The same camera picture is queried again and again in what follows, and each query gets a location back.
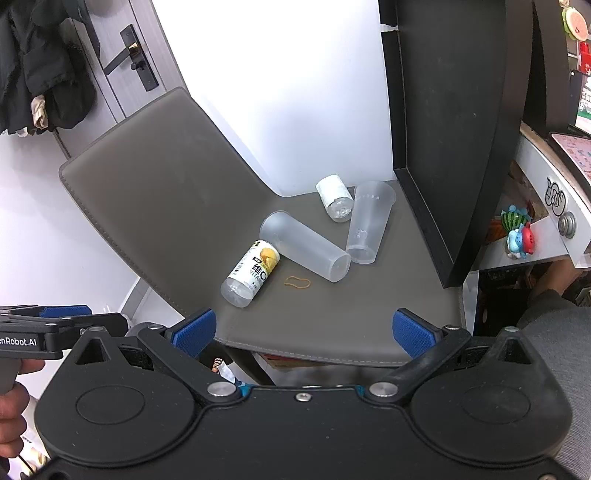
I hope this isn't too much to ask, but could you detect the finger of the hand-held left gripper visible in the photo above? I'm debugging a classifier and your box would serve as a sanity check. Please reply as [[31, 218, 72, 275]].
[[0, 304, 92, 325], [54, 312, 129, 344]]

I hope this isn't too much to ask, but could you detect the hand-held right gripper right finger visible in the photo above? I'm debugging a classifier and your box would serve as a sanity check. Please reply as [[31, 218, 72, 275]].
[[367, 308, 539, 408]]

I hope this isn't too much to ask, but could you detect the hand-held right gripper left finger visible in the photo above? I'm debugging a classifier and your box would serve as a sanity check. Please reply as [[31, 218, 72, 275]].
[[68, 309, 242, 408]]

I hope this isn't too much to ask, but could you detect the frosted plastic cup with print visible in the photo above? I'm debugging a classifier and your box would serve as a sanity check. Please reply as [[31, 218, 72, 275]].
[[345, 180, 397, 265]]

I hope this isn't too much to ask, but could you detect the large frosted plastic cup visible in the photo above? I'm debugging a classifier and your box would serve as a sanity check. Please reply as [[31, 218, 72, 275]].
[[259, 210, 352, 284]]

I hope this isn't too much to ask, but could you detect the person's left hand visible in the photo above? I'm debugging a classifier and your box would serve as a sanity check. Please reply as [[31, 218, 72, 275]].
[[0, 359, 47, 459]]

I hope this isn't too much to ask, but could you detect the clear bottle with yellow label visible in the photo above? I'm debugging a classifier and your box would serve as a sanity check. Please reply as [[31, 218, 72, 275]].
[[220, 239, 281, 308]]

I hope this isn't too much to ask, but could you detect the cardboard box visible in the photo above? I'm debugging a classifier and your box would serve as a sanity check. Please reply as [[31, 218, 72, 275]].
[[264, 353, 326, 370]]

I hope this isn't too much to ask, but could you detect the blue toy figure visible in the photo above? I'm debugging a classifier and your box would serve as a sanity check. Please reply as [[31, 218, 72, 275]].
[[506, 223, 537, 260]]

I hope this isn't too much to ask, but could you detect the person's grey clothed leg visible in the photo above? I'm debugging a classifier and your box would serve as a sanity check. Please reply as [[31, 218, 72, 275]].
[[513, 288, 591, 464]]

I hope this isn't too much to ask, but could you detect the grey leather chair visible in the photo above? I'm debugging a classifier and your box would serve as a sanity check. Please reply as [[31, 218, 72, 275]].
[[58, 87, 464, 368]]

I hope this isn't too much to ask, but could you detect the watermelon toy figure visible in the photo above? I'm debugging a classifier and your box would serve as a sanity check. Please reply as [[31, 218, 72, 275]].
[[501, 206, 533, 230]]

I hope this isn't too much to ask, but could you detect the small bottle with white label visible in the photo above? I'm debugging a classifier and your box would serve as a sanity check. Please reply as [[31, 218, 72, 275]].
[[315, 174, 355, 223]]

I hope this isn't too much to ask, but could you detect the white toy machine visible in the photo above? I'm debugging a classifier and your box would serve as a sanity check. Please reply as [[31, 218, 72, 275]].
[[480, 121, 591, 271]]

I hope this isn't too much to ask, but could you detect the beige cloth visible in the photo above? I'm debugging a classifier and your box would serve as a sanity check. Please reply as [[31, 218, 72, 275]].
[[30, 93, 49, 130]]

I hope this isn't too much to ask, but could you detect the grey door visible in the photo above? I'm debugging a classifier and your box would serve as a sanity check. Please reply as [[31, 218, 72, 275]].
[[54, 0, 186, 160]]

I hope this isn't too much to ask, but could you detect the large black panel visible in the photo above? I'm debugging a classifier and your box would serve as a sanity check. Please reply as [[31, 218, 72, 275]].
[[378, 0, 533, 289]]

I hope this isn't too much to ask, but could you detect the black jacket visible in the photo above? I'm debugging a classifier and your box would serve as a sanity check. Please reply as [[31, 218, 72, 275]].
[[0, 0, 97, 136]]

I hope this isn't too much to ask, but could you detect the black door lock handle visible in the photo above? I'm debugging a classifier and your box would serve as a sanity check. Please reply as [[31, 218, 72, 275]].
[[102, 25, 160, 92]]

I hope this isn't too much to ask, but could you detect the watermelon wall decoration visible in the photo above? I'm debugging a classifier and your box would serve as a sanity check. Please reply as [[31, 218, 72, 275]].
[[560, 0, 590, 41]]

